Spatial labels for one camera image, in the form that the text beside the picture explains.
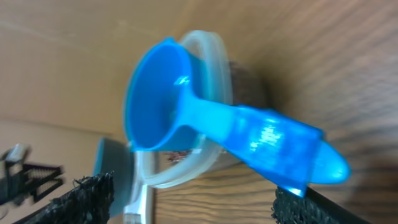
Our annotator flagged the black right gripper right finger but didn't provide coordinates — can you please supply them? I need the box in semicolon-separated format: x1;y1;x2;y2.
271;187;370;224

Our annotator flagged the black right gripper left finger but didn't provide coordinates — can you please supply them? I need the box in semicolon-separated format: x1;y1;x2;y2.
14;172;114;224

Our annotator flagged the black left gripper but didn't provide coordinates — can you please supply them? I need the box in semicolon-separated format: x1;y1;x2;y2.
1;143;63;206

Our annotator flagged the blue bowl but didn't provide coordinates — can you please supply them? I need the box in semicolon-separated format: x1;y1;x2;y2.
93;138;134;218

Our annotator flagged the blue plastic scoop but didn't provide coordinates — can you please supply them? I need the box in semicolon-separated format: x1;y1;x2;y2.
124;39;351;197

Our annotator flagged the white digital kitchen scale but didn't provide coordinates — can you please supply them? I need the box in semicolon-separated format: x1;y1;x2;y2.
123;180;154;224

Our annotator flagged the clear plastic container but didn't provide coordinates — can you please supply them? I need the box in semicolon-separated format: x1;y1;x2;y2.
124;30;267;189

